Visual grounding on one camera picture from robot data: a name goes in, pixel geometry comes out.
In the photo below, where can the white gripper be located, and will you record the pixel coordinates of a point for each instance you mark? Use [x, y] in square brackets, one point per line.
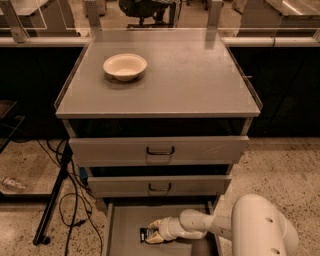
[167, 228]

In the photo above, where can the blue rxbar wrapper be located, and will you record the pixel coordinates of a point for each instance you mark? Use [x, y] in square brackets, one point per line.
[145, 233]

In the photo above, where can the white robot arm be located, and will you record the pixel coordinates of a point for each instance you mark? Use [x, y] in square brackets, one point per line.
[256, 228]

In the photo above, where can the bottom open grey drawer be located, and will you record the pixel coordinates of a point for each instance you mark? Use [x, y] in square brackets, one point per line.
[126, 216]

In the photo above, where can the middle grey drawer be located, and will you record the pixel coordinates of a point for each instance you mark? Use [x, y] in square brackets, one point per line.
[145, 186]

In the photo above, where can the top grey drawer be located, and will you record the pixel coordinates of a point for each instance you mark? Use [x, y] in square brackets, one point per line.
[155, 151]

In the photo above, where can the grey drawer cabinet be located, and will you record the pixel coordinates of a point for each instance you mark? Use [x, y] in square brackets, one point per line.
[191, 87]

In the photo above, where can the clear plastic bottle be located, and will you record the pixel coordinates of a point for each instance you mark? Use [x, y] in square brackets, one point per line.
[12, 184]

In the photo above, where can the white bowl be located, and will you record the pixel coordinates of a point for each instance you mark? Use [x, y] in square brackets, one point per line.
[125, 67]

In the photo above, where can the black office chair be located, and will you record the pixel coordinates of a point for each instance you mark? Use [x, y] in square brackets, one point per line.
[151, 13]

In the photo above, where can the white horizontal rail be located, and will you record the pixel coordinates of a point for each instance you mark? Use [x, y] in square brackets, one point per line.
[229, 41]

